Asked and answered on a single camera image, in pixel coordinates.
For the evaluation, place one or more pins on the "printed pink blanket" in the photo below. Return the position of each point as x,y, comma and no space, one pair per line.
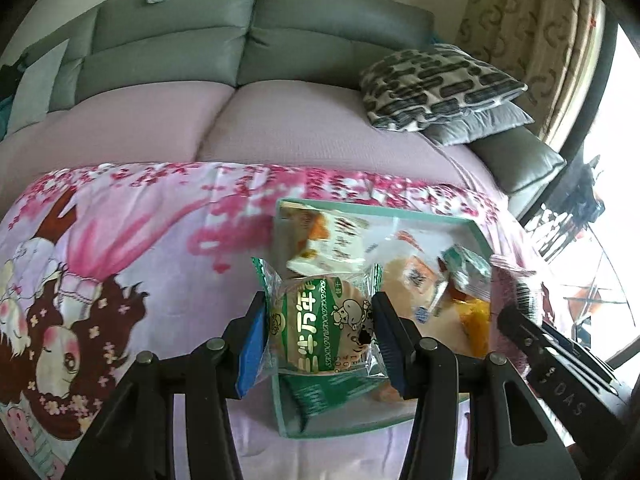
125,240

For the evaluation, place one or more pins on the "white peach snack packet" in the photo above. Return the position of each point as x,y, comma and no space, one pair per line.
325,240

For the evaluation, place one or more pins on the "light grey pillow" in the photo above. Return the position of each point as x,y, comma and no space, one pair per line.
35,87

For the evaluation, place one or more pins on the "dark green snack packet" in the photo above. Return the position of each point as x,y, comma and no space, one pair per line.
320,397

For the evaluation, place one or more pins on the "teal cardboard box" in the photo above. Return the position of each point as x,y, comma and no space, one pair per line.
287,410

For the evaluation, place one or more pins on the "pink snack packet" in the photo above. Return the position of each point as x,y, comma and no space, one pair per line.
520,285

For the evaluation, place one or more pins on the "orange snack packet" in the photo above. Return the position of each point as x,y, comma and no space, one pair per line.
387,392

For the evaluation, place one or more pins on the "black white patterned pillow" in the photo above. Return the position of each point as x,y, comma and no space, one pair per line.
440,85

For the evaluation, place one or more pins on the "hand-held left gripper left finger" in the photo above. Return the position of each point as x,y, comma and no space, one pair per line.
252,345

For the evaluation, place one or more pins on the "small green wrapper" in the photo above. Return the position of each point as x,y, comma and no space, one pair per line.
325,325

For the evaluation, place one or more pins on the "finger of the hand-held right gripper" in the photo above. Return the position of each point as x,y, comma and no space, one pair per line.
580,355
520,327

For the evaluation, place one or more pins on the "clear bun packet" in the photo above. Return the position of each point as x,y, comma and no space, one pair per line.
415,280

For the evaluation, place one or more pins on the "yellow snack packet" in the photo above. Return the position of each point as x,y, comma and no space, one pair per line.
475,327

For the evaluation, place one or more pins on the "black metal railing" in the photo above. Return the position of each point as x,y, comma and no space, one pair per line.
550,235

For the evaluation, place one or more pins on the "silver green snack packet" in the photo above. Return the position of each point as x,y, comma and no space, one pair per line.
465,270

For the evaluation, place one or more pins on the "black cloth bundle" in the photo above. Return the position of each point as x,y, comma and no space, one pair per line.
7,72

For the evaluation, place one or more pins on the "grey sofa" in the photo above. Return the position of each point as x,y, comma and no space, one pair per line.
310,15

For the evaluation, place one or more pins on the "blue cloth bundle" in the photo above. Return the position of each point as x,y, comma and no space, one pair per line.
2,115

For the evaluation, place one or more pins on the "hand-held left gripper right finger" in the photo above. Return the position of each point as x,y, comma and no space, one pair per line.
390,345

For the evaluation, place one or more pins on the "beige patterned curtain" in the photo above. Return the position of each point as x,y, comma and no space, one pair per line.
530,35

